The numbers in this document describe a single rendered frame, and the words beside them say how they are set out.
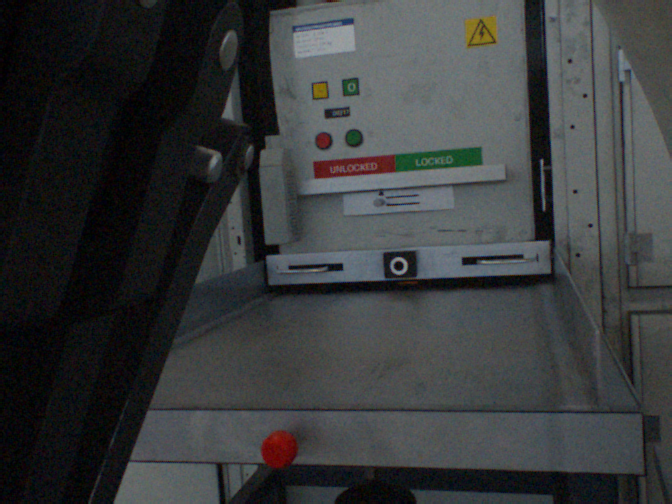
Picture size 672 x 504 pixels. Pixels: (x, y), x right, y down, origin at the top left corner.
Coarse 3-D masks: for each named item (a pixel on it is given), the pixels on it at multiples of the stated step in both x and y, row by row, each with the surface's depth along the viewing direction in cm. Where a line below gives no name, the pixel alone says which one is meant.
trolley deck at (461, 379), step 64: (256, 320) 115; (320, 320) 110; (384, 320) 107; (448, 320) 103; (512, 320) 100; (192, 384) 78; (256, 384) 76; (320, 384) 74; (384, 384) 73; (448, 384) 71; (512, 384) 69; (192, 448) 70; (256, 448) 68; (320, 448) 67; (384, 448) 65; (448, 448) 64; (512, 448) 62; (576, 448) 61; (640, 448) 60
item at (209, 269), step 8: (224, 216) 139; (224, 224) 139; (224, 232) 139; (224, 240) 139; (208, 248) 139; (224, 248) 139; (208, 256) 139; (216, 256) 141; (224, 256) 139; (232, 256) 140; (208, 264) 139; (216, 264) 141; (224, 264) 139; (232, 264) 140; (200, 272) 137; (208, 272) 139; (216, 272) 141; (200, 280) 137
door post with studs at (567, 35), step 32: (544, 0) 122; (576, 0) 120; (576, 32) 120; (576, 64) 121; (576, 96) 122; (576, 128) 122; (576, 160) 123; (576, 192) 123; (576, 224) 124; (576, 256) 124
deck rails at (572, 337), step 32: (192, 288) 111; (224, 288) 123; (256, 288) 137; (544, 288) 122; (576, 288) 81; (192, 320) 110; (224, 320) 115; (544, 320) 96; (576, 320) 80; (576, 352) 78; (576, 384) 67
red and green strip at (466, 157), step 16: (336, 160) 137; (352, 160) 136; (368, 160) 136; (384, 160) 135; (400, 160) 134; (416, 160) 133; (432, 160) 133; (448, 160) 132; (464, 160) 131; (480, 160) 131; (320, 176) 138; (336, 176) 138
